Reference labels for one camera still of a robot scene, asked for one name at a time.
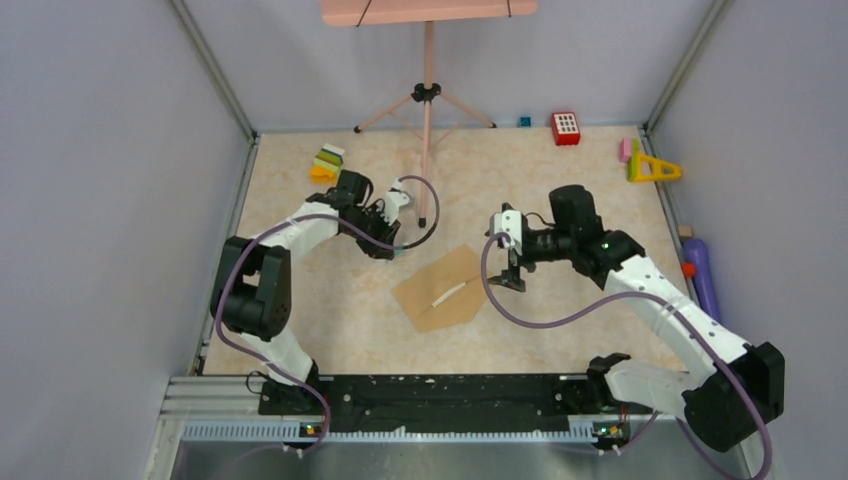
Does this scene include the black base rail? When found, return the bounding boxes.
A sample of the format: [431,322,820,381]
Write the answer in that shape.
[258,372,637,439]

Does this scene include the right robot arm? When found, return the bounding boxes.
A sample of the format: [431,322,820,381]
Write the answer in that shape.
[484,185,785,452]

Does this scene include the green toy block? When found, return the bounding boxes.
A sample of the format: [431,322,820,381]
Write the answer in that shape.
[630,138,641,157]

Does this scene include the pink toy block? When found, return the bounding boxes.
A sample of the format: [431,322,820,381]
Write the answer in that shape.
[618,138,633,164]

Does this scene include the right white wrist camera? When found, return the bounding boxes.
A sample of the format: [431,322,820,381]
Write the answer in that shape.
[488,202,524,256]

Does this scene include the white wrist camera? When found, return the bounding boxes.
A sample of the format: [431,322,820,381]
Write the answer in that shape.
[488,202,524,256]
[381,178,414,225]

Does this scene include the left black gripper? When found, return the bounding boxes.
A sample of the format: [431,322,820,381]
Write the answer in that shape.
[344,204,401,260]

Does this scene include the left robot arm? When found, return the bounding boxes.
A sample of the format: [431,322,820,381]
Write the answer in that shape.
[210,171,412,414]

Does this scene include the pink board on tripod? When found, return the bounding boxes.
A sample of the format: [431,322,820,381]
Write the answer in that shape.
[320,0,538,27]

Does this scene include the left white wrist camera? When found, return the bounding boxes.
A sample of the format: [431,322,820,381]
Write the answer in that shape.
[381,178,414,225]

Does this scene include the purple toy bottle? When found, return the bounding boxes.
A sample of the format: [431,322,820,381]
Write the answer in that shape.
[682,238,722,323]

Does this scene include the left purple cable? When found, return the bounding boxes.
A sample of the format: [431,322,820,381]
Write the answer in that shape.
[213,174,442,399]

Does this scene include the pink tripod stand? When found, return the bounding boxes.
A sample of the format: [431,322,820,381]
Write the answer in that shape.
[352,21,498,230]

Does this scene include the yellow triangle toy block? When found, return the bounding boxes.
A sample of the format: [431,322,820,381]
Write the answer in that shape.
[627,152,683,183]

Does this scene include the stacked colourful toy blocks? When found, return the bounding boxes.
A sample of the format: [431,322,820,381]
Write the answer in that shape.
[309,143,345,185]

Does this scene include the white toothed cable duct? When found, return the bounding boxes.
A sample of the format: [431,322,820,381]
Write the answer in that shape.
[181,420,597,443]

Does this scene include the red window toy block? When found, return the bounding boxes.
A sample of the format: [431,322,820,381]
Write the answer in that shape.
[550,111,581,146]

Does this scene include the brown kraft envelope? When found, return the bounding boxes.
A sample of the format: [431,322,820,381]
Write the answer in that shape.
[391,244,487,333]

